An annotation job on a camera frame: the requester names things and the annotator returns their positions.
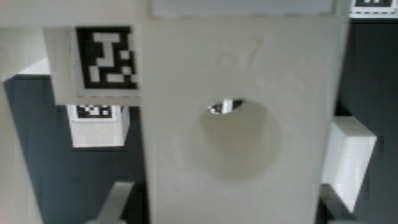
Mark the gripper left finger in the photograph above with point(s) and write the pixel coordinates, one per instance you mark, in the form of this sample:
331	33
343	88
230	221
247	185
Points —
112	208

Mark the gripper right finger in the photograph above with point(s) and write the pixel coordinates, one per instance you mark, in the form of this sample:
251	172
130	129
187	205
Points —
333	213

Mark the white chair leg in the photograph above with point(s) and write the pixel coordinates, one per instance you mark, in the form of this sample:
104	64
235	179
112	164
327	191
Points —
347	160
98	125

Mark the white chair back frame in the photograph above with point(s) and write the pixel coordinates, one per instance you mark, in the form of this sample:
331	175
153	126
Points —
239	63

